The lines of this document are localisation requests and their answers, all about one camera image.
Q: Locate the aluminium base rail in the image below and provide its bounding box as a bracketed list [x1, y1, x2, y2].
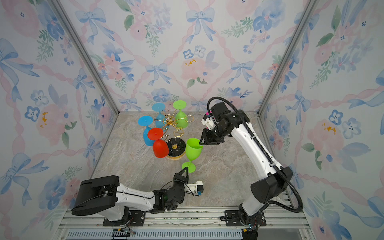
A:
[54, 206, 315, 240]

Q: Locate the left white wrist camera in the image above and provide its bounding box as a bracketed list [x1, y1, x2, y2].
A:
[185, 181, 204, 196]

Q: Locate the gold wire glass rack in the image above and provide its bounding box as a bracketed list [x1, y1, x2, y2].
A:
[161, 114, 194, 161]

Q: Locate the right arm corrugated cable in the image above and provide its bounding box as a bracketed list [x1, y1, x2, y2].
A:
[206, 96, 304, 214]

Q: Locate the back blue wine glass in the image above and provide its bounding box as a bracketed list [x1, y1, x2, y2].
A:
[152, 103, 166, 128]

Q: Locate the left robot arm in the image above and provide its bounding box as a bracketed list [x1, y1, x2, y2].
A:
[72, 167, 204, 225]

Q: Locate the blue wine glass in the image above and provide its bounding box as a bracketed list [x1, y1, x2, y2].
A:
[152, 103, 166, 128]
[138, 116, 155, 147]

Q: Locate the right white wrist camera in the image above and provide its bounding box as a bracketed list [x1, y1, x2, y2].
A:
[202, 112, 217, 130]

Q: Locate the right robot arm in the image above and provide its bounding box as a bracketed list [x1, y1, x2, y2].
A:
[199, 97, 303, 227]

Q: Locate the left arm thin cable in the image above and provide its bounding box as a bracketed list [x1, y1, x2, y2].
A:
[71, 179, 196, 208]

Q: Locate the red wine glass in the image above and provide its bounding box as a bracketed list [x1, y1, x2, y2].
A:
[148, 128, 169, 159]

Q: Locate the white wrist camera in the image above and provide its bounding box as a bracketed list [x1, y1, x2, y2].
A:
[185, 181, 204, 196]
[202, 112, 217, 130]

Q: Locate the green wine glass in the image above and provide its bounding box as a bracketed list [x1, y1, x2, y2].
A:
[173, 100, 189, 129]
[182, 138, 203, 173]

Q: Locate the front blue wine glass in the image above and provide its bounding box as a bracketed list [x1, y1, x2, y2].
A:
[138, 116, 155, 147]

